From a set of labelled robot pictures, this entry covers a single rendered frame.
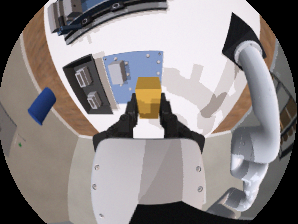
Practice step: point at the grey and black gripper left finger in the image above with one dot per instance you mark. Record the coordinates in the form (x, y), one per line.
(122, 128)

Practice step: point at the yellow rectangular block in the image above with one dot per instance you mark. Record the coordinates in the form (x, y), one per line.
(148, 96)

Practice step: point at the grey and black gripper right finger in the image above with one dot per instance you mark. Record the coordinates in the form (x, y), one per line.
(173, 128)

